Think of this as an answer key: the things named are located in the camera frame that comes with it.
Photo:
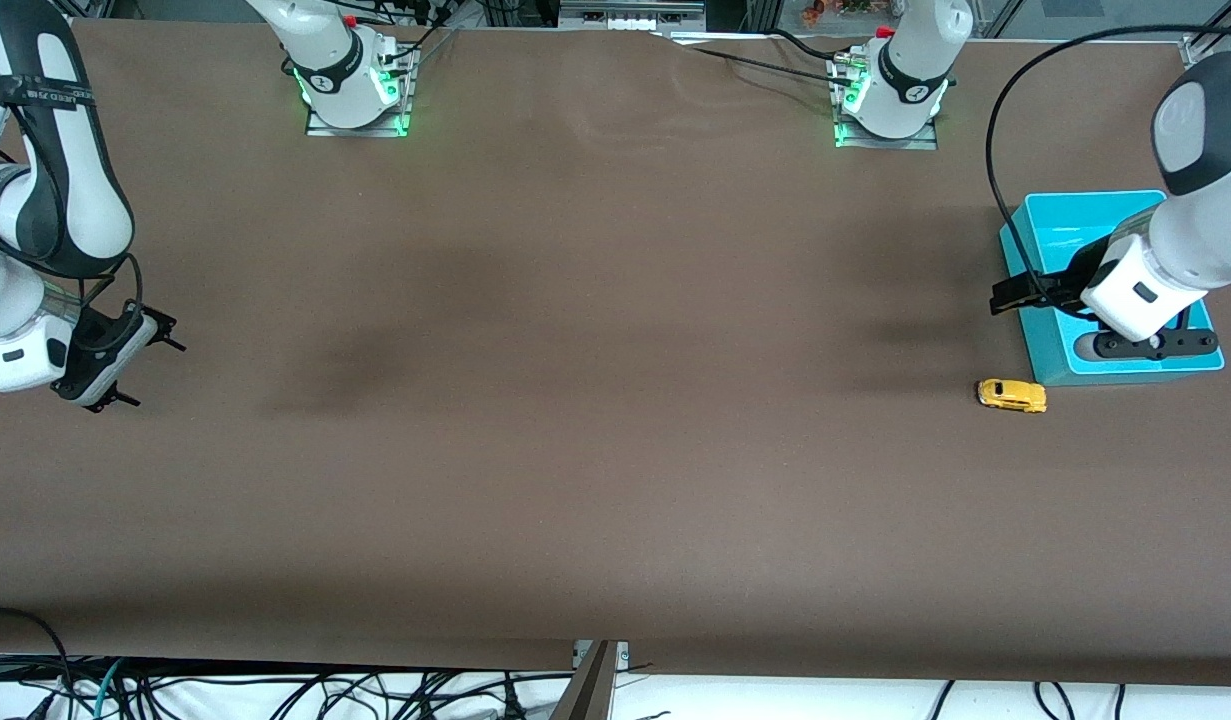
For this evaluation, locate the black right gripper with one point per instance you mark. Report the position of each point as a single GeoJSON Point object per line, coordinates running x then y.
{"type": "Point", "coordinates": [93, 332]}

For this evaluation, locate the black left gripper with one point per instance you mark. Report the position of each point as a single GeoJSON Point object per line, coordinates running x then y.
{"type": "Point", "coordinates": [1067, 278]}

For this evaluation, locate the yellow beetle toy car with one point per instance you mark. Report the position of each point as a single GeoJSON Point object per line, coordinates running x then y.
{"type": "Point", "coordinates": [1010, 395]}

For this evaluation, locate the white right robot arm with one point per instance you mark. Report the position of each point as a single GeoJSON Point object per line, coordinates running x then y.
{"type": "Point", "coordinates": [75, 200]}

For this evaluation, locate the cyan plastic bin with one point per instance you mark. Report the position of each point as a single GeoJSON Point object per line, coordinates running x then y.
{"type": "Point", "coordinates": [1075, 215]}

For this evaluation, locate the colourful background objects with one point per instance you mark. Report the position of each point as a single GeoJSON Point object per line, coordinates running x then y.
{"type": "Point", "coordinates": [840, 8]}

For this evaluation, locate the brown table cover sheet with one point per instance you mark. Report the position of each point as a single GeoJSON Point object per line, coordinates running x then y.
{"type": "Point", "coordinates": [615, 400]}

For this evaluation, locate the grey socket box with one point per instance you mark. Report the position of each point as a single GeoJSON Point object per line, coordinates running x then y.
{"type": "Point", "coordinates": [630, 15]}

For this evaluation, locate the grey brown support beam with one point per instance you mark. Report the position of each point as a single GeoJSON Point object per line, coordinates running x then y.
{"type": "Point", "coordinates": [587, 690]}

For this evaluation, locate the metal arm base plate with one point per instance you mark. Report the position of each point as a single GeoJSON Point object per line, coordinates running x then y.
{"type": "Point", "coordinates": [357, 130]}
{"type": "Point", "coordinates": [887, 144]}

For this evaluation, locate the silver corner bracket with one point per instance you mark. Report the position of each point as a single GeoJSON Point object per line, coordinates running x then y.
{"type": "Point", "coordinates": [1197, 50]}

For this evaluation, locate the silver table edge bracket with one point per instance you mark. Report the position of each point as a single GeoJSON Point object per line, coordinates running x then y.
{"type": "Point", "coordinates": [620, 655]}

